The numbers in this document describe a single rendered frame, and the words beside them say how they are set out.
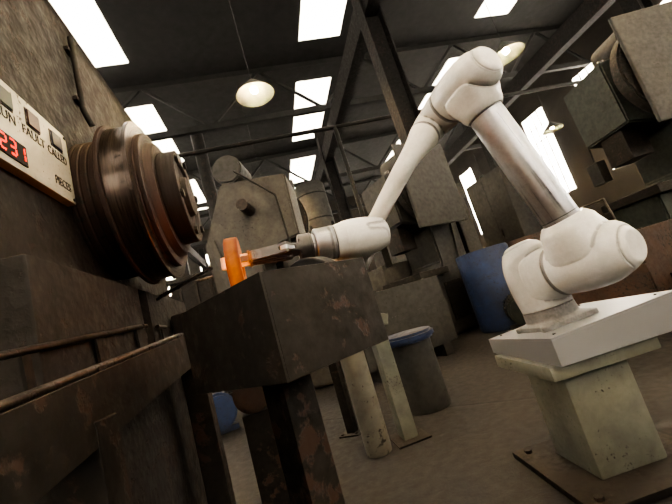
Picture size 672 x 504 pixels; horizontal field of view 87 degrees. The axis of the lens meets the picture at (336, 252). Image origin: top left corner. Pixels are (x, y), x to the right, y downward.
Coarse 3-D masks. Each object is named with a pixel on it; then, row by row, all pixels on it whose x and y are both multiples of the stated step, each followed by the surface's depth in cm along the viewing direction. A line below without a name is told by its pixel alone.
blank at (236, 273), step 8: (224, 240) 87; (232, 240) 86; (224, 248) 84; (232, 248) 84; (224, 256) 83; (232, 256) 83; (232, 264) 83; (240, 264) 83; (232, 272) 83; (240, 272) 83; (232, 280) 83; (240, 280) 83
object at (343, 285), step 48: (240, 288) 47; (288, 288) 46; (336, 288) 52; (192, 336) 59; (240, 336) 48; (288, 336) 44; (336, 336) 49; (384, 336) 56; (240, 384) 49; (288, 384) 56; (288, 432) 55; (288, 480) 56; (336, 480) 56
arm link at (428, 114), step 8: (424, 112) 116; (432, 112) 113; (416, 120) 118; (424, 120) 115; (432, 120) 114; (440, 120) 113; (448, 120) 113; (440, 128) 115; (448, 128) 116; (440, 136) 116
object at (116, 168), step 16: (112, 128) 96; (128, 128) 94; (112, 144) 89; (128, 144) 91; (112, 160) 86; (128, 160) 87; (112, 176) 85; (128, 176) 85; (112, 192) 85; (128, 192) 86; (112, 208) 85; (128, 208) 86; (128, 224) 87; (144, 224) 87; (128, 240) 88; (144, 240) 90; (144, 256) 92; (160, 256) 93; (144, 272) 97; (160, 272) 100; (176, 272) 106
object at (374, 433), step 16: (352, 368) 163; (368, 368) 167; (352, 384) 162; (368, 384) 162; (352, 400) 163; (368, 400) 160; (368, 416) 159; (368, 432) 158; (384, 432) 160; (368, 448) 158; (384, 448) 157
